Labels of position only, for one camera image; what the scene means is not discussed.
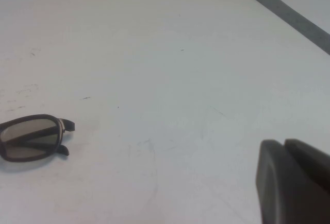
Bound grey tape strip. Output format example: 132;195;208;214
239;0;330;56

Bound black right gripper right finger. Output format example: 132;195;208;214
284;138;330;196

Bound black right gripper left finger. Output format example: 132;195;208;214
255;139;330;224

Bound dark brown framed sunglasses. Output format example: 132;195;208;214
0;114;76;162

